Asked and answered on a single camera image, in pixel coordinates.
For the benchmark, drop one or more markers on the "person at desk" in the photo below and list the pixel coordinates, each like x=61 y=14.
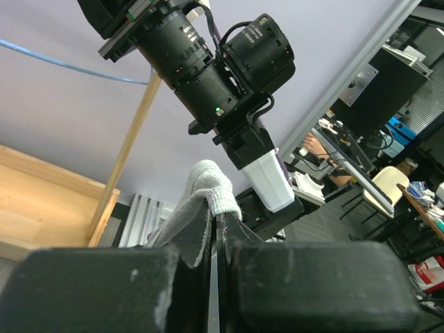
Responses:
x=316 y=148

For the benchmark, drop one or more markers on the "cream chair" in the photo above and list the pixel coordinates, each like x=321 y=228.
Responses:
x=387 y=181

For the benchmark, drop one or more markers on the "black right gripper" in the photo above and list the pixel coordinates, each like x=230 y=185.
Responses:
x=122 y=24

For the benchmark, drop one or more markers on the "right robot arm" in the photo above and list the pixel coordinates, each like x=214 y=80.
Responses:
x=226 y=83

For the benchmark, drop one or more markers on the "wooden rack base tray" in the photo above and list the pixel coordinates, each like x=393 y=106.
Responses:
x=43 y=205

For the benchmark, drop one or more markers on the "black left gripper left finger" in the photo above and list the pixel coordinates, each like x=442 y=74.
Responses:
x=164 y=289

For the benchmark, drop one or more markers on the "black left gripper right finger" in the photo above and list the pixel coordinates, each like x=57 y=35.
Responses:
x=309 y=287

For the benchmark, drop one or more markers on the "grey garment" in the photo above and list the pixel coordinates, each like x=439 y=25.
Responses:
x=206 y=183

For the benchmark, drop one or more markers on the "black monitor on stand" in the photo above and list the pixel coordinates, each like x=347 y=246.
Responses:
x=380 y=89

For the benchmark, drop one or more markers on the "cluttered wooden side table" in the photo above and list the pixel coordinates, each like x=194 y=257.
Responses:
x=422 y=212

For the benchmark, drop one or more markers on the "wooden clothes rack frame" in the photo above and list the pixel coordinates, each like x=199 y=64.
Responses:
x=124 y=152

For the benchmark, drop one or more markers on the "blue wire hanger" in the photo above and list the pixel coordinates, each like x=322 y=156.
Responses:
x=38 y=56

